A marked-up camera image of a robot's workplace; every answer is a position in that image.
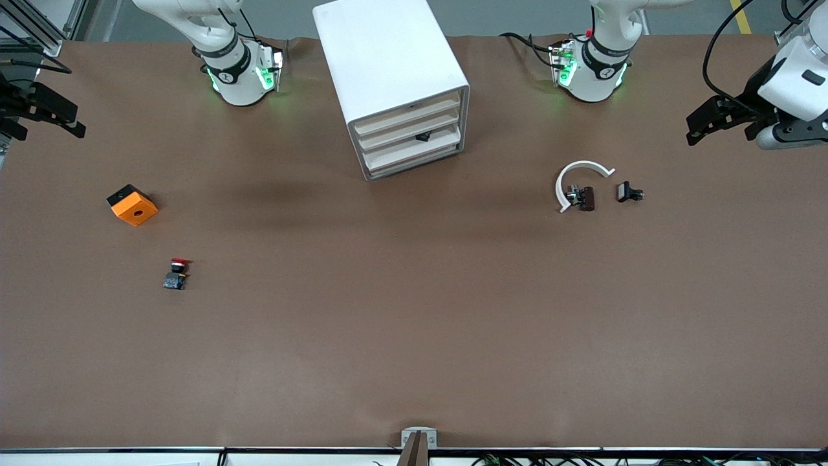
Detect red emergency stop button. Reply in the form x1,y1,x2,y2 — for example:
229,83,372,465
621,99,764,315
162,258,192,291

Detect white drawer with black handle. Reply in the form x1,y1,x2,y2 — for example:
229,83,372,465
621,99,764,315
356,110,463,155

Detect white plain drawer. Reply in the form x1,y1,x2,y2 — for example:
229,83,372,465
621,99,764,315
360,128,464,177
353,91,462,137

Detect white drawer cabinet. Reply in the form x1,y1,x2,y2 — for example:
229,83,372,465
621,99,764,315
312,0,471,182

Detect aluminium profile with foot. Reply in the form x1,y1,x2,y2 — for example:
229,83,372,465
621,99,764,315
775,0,828,50

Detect orange and black box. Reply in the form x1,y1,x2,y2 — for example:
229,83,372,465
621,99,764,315
107,184,159,227

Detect white curved plastic part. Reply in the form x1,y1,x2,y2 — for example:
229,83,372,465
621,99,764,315
555,161,616,214

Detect brown and metal small part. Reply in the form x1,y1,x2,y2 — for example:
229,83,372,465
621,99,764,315
566,185,596,212

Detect brown table cover sheet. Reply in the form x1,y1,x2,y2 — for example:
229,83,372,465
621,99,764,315
0,34,828,450

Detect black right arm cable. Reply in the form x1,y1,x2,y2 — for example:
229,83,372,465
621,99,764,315
0,26,73,76

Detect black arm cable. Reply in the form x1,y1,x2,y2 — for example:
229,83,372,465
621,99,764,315
0,26,73,76
703,0,761,108

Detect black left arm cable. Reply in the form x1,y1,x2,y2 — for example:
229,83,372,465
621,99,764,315
703,0,761,108

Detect aluminium frame profile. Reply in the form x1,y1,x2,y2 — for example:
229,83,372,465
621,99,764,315
0,0,88,58

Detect black base cable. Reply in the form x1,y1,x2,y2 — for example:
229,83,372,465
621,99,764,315
499,31,563,69

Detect white table edge rail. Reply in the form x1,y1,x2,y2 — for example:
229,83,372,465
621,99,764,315
0,447,828,466

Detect tangled coloured cables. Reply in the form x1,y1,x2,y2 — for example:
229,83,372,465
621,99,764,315
472,453,828,466

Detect grey metal bracket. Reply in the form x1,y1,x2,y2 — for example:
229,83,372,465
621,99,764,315
401,427,438,449

